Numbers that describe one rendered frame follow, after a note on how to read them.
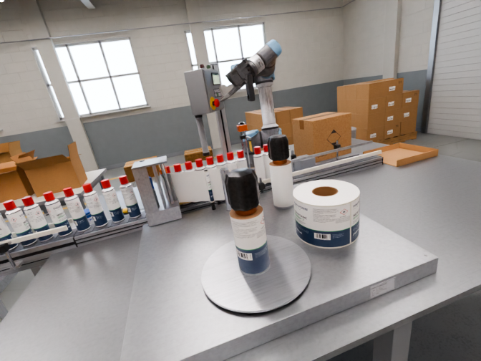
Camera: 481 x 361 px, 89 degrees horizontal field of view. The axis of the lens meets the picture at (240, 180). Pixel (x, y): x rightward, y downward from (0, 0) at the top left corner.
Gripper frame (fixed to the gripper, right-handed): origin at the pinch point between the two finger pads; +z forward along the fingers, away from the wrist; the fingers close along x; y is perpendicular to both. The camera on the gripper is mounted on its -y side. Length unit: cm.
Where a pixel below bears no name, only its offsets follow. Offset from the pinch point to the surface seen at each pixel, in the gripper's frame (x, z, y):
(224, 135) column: -13.8, 8.0, -15.8
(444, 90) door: -230, -372, -276
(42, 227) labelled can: 1, 95, 10
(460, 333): 64, -9, -133
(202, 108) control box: -1.5, 9.1, 2.9
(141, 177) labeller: 14.8, 47.0, 0.7
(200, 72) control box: -0.2, 0.0, 14.8
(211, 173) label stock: 14.0, 25.8, -17.9
